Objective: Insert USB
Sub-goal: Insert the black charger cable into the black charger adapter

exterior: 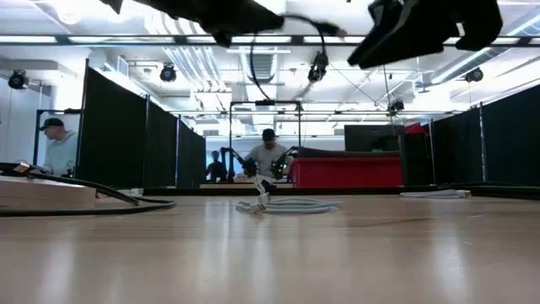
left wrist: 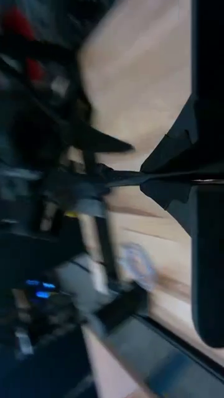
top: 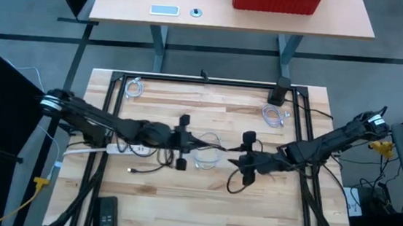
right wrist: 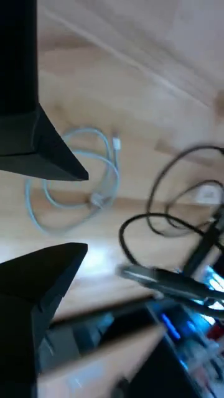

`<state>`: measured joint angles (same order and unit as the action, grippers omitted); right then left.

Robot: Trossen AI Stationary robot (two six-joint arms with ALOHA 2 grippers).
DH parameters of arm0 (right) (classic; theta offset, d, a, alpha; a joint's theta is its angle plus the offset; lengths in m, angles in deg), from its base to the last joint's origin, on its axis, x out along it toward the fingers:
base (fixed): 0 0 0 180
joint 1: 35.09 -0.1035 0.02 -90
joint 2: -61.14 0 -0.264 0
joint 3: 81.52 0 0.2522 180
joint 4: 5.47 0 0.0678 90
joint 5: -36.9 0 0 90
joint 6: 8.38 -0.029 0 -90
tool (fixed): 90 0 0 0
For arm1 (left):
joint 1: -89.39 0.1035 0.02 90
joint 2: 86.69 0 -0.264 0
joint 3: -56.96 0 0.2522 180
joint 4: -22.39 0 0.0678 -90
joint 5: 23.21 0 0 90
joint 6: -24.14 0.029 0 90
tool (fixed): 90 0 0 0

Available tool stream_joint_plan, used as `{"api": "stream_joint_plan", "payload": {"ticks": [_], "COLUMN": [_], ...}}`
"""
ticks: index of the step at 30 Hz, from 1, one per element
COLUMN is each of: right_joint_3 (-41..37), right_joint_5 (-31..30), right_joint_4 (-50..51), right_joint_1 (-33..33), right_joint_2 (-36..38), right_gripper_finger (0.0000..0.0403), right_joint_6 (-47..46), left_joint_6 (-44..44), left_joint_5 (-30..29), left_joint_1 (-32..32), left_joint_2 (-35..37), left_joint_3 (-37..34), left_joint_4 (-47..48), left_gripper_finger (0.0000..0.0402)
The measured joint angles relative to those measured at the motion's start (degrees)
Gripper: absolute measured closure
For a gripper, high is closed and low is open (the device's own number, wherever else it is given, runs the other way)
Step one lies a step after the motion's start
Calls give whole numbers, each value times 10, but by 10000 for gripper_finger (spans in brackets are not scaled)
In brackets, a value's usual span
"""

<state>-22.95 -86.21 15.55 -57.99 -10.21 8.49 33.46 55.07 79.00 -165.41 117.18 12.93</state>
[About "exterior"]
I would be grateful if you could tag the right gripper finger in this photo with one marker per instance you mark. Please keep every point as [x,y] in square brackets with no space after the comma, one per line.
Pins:
[405,29]
[478,25]

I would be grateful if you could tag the black tower power strip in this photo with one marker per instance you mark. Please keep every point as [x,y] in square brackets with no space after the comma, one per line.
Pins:
[415,162]

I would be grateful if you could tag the white power strip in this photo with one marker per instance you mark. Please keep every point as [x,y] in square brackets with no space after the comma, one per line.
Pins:
[42,194]

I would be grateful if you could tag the background black robot arm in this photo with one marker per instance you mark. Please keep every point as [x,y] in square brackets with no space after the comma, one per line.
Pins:
[230,162]
[282,162]

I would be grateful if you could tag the black hanging ceiling fixture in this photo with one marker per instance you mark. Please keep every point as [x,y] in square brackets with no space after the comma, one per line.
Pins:
[395,105]
[168,72]
[318,67]
[18,80]
[474,74]

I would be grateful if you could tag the red bin rack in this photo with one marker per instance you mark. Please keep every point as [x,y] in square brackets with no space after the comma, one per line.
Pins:
[415,128]

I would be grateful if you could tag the black monitor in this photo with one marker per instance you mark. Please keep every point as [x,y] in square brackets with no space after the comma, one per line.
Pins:
[367,137]

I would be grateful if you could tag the person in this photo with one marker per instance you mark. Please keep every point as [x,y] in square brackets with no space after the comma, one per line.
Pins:
[61,152]
[268,158]
[216,169]

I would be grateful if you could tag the light wood desk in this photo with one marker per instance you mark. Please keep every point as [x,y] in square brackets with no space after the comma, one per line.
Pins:
[228,186]

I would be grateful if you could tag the red storage bin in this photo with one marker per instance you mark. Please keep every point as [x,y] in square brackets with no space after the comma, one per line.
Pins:
[346,173]

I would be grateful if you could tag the black overhead frame beam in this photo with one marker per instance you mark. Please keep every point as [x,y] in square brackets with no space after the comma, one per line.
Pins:
[297,40]

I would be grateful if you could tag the black background rig frame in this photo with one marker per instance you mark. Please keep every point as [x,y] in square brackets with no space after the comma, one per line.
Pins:
[265,102]
[59,111]

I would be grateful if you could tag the black table frame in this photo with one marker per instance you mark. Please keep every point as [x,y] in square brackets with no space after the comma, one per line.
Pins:
[337,191]

